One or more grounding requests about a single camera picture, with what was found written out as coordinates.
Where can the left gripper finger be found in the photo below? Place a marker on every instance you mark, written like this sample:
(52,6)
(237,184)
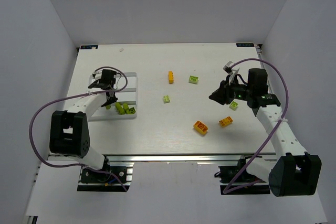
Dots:
(107,102)
(112,99)

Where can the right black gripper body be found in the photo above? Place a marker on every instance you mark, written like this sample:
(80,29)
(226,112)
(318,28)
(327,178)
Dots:
(226,92)

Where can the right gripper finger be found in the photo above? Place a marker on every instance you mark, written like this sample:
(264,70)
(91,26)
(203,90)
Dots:
(224,85)
(219,96)

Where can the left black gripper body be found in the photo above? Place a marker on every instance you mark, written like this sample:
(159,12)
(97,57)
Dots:
(105,93)

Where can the long orange lego brick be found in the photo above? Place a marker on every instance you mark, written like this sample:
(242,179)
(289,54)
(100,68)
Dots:
(171,77)

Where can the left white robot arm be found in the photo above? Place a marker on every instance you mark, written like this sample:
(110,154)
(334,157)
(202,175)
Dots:
(69,133)

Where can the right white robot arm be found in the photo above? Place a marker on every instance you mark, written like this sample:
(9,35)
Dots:
(296,172)

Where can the pale green lego brick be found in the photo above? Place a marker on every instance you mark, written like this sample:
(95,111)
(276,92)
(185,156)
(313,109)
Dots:
(233,106)

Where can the white compartment tray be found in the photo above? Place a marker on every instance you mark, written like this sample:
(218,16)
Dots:
(128,96)

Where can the light green lego brick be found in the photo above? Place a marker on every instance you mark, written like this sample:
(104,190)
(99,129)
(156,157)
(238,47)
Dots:
(193,79)
(166,99)

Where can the orange curved lego brick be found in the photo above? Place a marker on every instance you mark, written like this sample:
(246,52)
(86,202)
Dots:
(200,127)

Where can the right blue label sticker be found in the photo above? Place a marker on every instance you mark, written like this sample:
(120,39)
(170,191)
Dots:
(245,44)

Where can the blue label sticker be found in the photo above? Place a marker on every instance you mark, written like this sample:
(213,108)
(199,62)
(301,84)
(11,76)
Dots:
(245,44)
(88,47)

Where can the left blue label sticker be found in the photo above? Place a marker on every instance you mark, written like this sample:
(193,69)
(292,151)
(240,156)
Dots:
(88,47)

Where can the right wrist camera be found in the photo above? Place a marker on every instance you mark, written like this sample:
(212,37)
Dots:
(232,73)

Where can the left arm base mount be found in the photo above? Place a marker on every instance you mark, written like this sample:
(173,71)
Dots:
(90,181)

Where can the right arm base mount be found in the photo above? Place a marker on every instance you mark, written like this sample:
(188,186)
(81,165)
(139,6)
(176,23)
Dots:
(226,173)

